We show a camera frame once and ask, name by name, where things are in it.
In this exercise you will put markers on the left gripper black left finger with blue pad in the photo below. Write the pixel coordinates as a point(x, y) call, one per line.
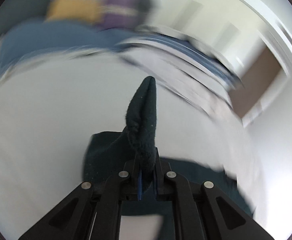
point(90, 211)

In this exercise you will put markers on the blue folded duvet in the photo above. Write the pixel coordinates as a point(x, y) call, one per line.
point(36, 37)

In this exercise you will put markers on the white wardrobe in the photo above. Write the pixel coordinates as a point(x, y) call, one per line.
point(229, 28)

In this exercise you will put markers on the purple patterned cushion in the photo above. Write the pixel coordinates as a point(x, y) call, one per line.
point(124, 14)

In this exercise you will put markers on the blue striped upper pillow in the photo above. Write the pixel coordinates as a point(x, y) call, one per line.
point(186, 48)

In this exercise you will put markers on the light grey bed sheet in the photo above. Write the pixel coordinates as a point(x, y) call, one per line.
point(48, 114)

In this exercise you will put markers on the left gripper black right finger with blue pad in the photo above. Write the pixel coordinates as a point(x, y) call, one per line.
point(203, 211)

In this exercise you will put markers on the dark green knit sweater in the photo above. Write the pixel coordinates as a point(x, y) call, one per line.
point(108, 152)

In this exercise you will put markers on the brown wooden door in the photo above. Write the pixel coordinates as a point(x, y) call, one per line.
point(254, 83)

